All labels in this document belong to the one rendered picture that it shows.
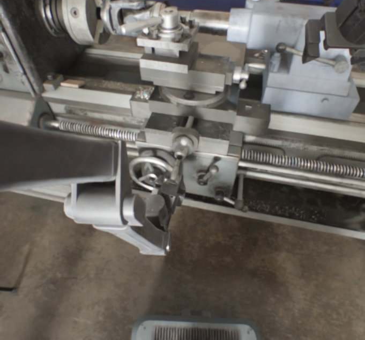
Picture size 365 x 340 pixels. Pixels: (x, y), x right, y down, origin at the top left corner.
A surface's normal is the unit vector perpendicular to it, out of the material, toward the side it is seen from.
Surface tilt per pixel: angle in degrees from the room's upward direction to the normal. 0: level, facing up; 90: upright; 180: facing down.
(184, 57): 0
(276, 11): 0
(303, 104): 90
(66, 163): 86
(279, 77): 62
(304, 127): 36
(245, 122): 90
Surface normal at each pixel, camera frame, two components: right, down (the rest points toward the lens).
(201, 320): 0.03, -1.00
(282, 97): -0.22, 0.74
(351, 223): 0.00, -0.65
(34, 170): 0.99, 0.06
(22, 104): -0.12, -0.16
